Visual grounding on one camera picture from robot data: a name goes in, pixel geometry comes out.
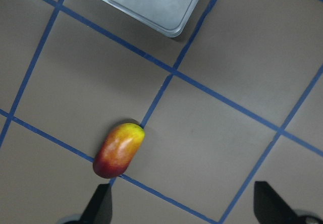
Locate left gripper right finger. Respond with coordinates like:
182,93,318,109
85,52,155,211
253,181,298,223

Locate silver digital kitchen scale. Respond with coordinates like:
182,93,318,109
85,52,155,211
76,0,209,38

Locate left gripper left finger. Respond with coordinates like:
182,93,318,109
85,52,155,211
79,184,112,224

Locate red yellow mango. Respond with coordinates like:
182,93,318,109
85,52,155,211
92,123,145,179

